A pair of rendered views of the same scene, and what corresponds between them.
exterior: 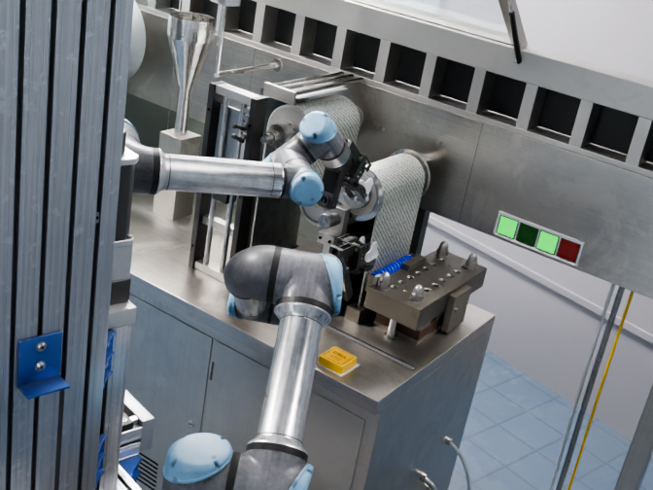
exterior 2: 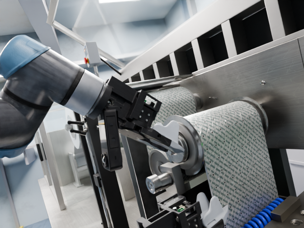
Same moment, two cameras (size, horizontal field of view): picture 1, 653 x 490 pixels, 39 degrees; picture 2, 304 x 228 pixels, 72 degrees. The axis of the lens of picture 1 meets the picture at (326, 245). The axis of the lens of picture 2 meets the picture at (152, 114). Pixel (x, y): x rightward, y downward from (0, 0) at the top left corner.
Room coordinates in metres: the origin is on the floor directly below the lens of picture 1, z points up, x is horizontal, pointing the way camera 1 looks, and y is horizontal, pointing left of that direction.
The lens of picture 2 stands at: (1.78, -0.25, 1.35)
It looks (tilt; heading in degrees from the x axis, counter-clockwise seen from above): 2 degrees down; 28
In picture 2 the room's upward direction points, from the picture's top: 14 degrees counter-clockwise
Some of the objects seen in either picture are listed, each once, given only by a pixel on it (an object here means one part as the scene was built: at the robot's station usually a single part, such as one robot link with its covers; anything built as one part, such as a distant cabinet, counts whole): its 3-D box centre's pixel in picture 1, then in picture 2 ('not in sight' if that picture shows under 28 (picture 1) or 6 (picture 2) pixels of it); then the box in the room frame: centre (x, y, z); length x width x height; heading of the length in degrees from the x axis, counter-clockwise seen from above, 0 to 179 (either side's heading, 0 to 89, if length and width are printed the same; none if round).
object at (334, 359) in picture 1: (337, 360); not in sight; (1.97, -0.08, 0.91); 0.07 x 0.07 x 0.02; 59
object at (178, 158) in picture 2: (356, 193); (176, 146); (2.24, -0.05, 1.25); 0.07 x 0.02 x 0.07; 59
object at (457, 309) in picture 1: (457, 308); not in sight; (2.26, -0.38, 0.97); 0.10 x 0.03 x 0.11; 149
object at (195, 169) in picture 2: (359, 192); (180, 145); (2.25, -0.06, 1.25); 0.15 x 0.01 x 0.15; 59
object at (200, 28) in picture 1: (191, 26); not in sight; (2.71, 0.51, 1.50); 0.14 x 0.14 x 0.06
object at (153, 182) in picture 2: (326, 220); (153, 183); (2.20, 0.01, 1.18); 0.04 x 0.02 x 0.04; 59
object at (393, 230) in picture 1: (393, 237); (246, 184); (2.32, -0.17, 1.11); 0.23 x 0.01 x 0.18; 149
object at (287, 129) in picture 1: (282, 134); not in sight; (2.36, 0.17, 1.34); 0.06 x 0.06 x 0.06; 59
